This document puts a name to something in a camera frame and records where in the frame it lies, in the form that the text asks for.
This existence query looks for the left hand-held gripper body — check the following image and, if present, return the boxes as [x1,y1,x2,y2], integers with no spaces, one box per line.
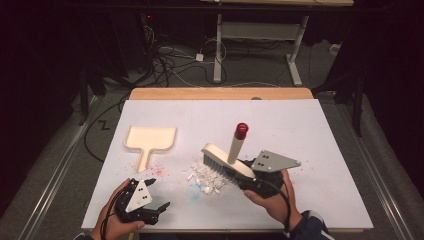
[114,179,160,225]

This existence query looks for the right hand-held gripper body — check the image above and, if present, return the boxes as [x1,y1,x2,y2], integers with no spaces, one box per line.
[245,149,302,200]

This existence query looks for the cream brush with red-tipped handle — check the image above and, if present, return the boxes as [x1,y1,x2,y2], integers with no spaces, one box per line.
[200,122,257,183]

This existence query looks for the pile of white paper scraps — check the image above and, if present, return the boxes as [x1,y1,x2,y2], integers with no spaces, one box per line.
[184,161,228,196]

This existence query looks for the cream plastic dustpan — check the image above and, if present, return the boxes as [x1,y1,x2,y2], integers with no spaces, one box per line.
[123,125,178,174]

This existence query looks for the person's left hand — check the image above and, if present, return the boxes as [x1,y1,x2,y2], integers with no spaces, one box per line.
[90,178,147,240]

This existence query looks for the person's right hand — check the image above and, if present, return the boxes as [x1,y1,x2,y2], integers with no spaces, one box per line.
[243,169,298,232]

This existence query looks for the scattered red crumbs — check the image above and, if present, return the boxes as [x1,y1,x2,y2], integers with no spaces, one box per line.
[145,161,168,178]

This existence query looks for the white board sheet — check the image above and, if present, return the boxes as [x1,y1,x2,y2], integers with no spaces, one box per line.
[81,99,375,232]

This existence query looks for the black metal stand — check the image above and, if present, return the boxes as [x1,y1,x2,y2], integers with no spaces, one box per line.
[312,63,365,138]
[77,64,108,127]

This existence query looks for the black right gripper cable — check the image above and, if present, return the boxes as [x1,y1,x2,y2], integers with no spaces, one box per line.
[255,179,292,235]

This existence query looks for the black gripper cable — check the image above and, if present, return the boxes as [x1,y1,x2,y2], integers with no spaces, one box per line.
[99,189,135,240]
[255,179,292,235]

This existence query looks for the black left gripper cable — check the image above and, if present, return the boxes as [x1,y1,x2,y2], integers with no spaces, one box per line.
[99,189,135,240]

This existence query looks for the metal floor rail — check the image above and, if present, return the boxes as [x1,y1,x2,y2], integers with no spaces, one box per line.
[14,94,98,240]
[324,96,418,240]

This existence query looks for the white metal desk frame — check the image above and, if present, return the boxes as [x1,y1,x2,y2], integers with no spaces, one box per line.
[199,0,355,87]

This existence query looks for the tangle of black floor cables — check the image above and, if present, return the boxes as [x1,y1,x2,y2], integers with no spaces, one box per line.
[83,13,284,164]

